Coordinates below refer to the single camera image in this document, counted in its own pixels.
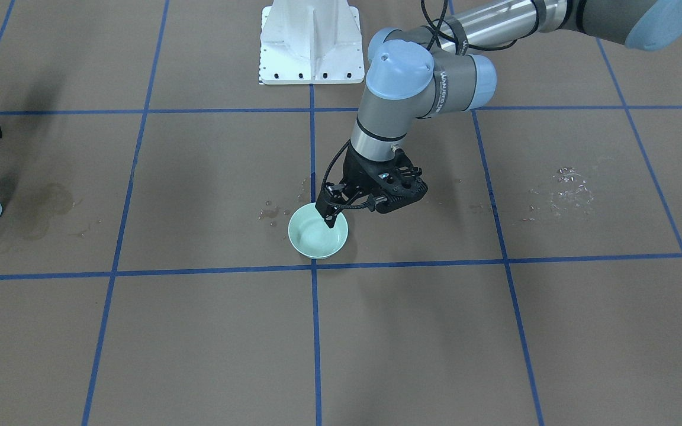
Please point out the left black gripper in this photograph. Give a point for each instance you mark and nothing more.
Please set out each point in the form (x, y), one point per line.
(354, 172)

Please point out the mint green bowl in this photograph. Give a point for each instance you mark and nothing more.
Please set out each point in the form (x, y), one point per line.
(309, 234)

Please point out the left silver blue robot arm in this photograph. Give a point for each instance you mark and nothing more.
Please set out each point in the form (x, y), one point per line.
(441, 68)

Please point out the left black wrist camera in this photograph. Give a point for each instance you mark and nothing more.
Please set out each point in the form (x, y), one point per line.
(398, 183)

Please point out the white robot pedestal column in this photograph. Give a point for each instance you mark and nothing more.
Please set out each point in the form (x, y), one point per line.
(311, 43)

